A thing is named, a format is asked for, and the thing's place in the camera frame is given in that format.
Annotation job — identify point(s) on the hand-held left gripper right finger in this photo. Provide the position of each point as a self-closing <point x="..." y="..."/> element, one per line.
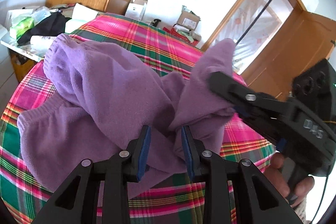
<point x="187" y="154"/>

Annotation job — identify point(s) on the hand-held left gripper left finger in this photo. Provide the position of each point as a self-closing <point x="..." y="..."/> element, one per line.
<point x="144" y="151"/>

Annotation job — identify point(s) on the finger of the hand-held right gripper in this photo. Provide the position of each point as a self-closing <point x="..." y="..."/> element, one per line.
<point x="265" y="129"/>
<point x="236" y="90"/>

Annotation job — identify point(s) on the purple fleece sweater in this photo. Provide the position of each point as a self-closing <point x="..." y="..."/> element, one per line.
<point x="105" y="98"/>

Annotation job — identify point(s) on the person's right forearm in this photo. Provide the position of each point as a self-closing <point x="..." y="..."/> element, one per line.
<point x="302" y="213"/>

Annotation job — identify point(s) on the person's right hand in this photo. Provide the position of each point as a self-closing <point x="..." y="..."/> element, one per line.
<point x="278" y="176"/>

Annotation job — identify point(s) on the wooden door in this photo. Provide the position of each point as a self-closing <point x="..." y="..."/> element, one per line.
<point x="294" y="56"/>

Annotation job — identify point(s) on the clear plastic door curtain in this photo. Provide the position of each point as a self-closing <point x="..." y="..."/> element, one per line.
<point x="260" y="16"/>

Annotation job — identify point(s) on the red flat box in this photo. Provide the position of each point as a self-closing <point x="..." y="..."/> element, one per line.
<point x="178" y="35"/>

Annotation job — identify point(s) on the brown cardboard box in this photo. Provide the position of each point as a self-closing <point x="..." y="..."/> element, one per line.
<point x="187" y="19"/>

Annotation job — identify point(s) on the pink green plaid bed sheet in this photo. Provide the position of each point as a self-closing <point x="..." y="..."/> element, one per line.
<point x="147" y="37"/>

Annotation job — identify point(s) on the small black device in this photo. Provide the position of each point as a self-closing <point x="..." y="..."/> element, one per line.
<point x="156" y="22"/>

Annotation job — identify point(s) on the white cardboard box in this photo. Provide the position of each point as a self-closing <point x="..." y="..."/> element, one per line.
<point x="135" y="10"/>

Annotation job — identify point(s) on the white paper sheet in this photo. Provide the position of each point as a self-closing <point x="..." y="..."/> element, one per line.
<point x="84" y="12"/>

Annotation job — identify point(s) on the white desk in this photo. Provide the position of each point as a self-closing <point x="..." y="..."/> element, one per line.
<point x="13" y="44"/>

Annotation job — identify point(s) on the green tissue packet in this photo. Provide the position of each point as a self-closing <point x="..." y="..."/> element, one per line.
<point x="22" y="27"/>

